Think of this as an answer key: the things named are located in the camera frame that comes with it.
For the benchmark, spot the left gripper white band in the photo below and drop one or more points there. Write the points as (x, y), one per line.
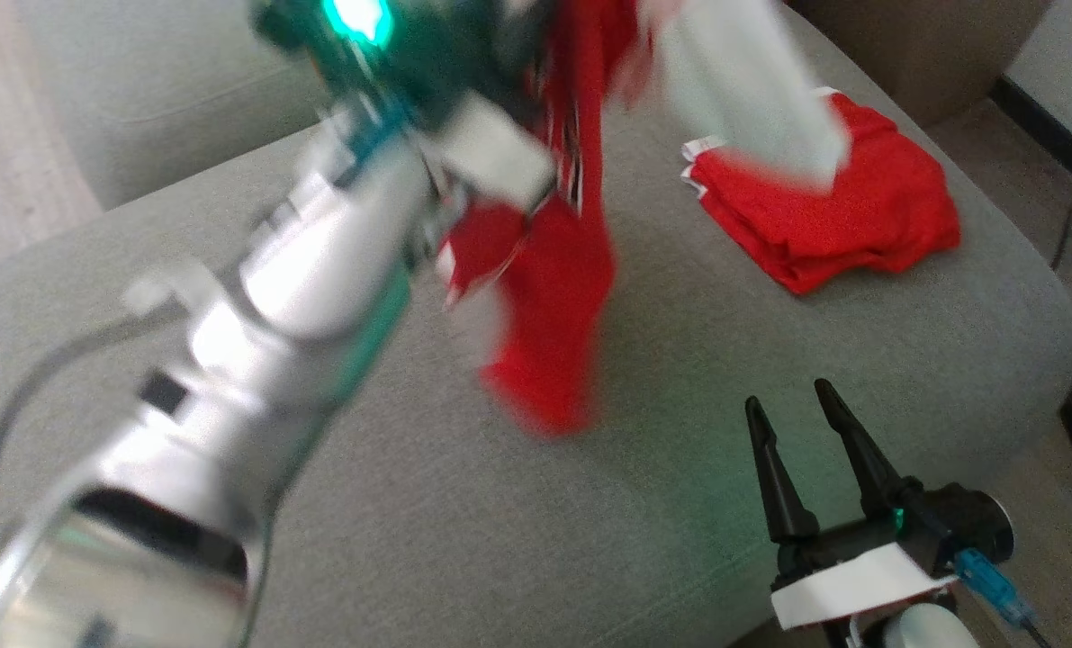
(490, 153)

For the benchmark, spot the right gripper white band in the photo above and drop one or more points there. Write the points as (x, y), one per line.
(860, 580)

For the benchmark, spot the red shorts with white panel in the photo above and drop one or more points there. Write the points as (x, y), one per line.
(554, 297)

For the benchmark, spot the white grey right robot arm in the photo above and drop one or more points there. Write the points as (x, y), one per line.
(927, 630)

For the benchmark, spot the red garment with white trim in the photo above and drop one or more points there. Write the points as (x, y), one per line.
(878, 216)

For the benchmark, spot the grey fabric sofa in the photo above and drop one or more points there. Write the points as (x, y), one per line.
(680, 450)

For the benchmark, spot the grey sofa back cushion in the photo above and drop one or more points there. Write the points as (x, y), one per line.
(184, 90)

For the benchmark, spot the beige boxy side cabinet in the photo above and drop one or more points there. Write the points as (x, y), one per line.
(932, 45)

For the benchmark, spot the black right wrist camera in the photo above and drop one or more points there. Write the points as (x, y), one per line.
(968, 522)

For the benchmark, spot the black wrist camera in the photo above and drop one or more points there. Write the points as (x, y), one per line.
(968, 522)
(337, 22)

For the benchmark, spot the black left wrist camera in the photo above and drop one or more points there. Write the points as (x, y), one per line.
(337, 22)

